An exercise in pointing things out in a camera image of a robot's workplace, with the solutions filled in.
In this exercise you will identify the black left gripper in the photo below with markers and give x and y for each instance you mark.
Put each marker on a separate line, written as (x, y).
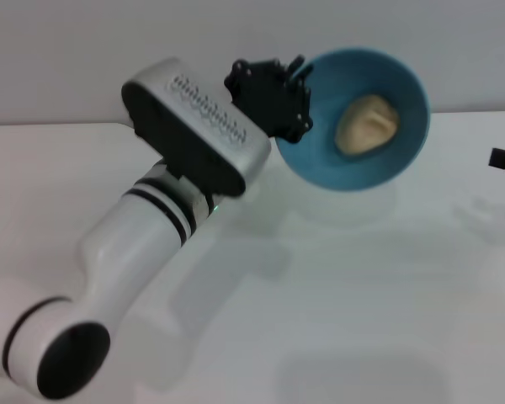
(261, 92)

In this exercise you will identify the beige egg yolk pastry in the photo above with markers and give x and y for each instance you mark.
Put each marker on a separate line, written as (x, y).
(366, 126)

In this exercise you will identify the blue ceramic bowl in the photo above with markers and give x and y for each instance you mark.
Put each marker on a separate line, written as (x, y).
(341, 168)

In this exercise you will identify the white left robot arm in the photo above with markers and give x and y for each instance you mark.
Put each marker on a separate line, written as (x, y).
(126, 244)

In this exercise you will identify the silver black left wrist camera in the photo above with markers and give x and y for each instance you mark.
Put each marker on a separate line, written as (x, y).
(202, 143)

